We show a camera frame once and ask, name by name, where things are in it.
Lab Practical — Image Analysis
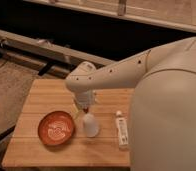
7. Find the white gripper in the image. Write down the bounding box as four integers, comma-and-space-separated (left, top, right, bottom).
72, 90, 96, 121

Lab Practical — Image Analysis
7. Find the orange ceramic bowl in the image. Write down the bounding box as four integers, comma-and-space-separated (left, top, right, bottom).
38, 111, 75, 146

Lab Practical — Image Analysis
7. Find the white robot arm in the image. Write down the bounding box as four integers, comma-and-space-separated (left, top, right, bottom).
66, 37, 196, 171

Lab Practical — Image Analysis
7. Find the white tube bottle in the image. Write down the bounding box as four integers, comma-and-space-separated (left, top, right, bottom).
115, 111, 128, 149

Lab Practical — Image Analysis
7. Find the wooden table board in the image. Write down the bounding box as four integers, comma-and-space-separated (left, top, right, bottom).
2, 79, 132, 167

